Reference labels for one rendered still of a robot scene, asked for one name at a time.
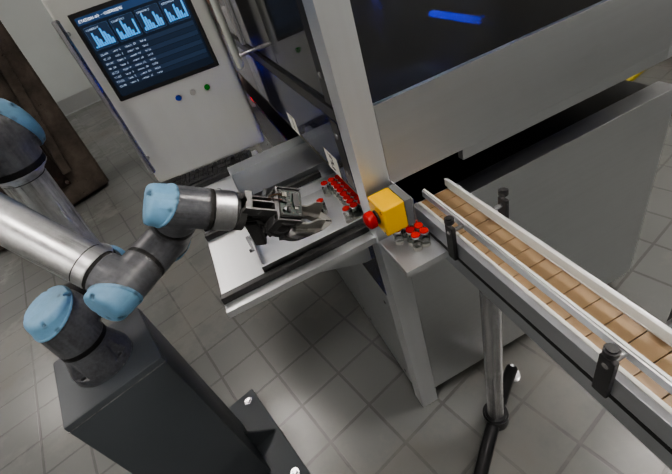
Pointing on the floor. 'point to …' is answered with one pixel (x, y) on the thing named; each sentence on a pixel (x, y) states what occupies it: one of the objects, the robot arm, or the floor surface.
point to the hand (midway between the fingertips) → (324, 222)
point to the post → (362, 147)
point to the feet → (495, 423)
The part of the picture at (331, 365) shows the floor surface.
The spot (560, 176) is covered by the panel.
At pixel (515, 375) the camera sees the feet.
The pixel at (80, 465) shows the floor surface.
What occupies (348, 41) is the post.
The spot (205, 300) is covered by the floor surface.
